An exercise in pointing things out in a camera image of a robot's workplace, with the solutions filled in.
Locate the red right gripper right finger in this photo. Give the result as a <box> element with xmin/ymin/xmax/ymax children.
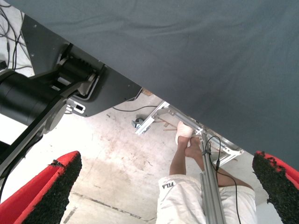
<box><xmin>252</xmin><ymin>150</ymin><xmax>299</xmax><ymax>224</ymax></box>

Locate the thin black cable with plug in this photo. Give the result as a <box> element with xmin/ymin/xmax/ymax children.
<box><xmin>202</xmin><ymin>136</ymin><xmax>242</xmax><ymax>224</ymax></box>

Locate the person in white shorts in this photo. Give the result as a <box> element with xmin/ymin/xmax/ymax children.
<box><xmin>157</xmin><ymin>121</ymin><xmax>257</xmax><ymax>224</ymax></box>

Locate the small caster wheel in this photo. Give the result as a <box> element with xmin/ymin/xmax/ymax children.
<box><xmin>131</xmin><ymin>118</ymin><xmax>144</xmax><ymax>129</ymax></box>

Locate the black jointed frame column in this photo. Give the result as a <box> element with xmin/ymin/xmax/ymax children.
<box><xmin>0</xmin><ymin>43</ymin><xmax>107</xmax><ymax>180</ymax></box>

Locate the dark grey table cloth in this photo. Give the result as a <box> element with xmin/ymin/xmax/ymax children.
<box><xmin>4</xmin><ymin>0</ymin><xmax>299</xmax><ymax>170</ymax></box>

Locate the black frame panel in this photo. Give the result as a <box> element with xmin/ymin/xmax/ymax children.
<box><xmin>21</xmin><ymin>14</ymin><xmax>142</xmax><ymax>117</ymax></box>

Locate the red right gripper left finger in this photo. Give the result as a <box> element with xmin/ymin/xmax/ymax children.
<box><xmin>0</xmin><ymin>150</ymin><xmax>83</xmax><ymax>224</ymax></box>

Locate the aluminium profile table frame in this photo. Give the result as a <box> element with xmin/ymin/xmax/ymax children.
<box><xmin>135</xmin><ymin>100</ymin><xmax>245</xmax><ymax>224</ymax></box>

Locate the thin black floor cable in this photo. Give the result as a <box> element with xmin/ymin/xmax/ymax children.
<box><xmin>113</xmin><ymin>105</ymin><xmax>159</xmax><ymax>112</ymax></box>
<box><xmin>11</xmin><ymin>10</ymin><xmax>25</xmax><ymax>70</ymax></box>
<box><xmin>0</xmin><ymin>6</ymin><xmax>11</xmax><ymax>70</ymax></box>

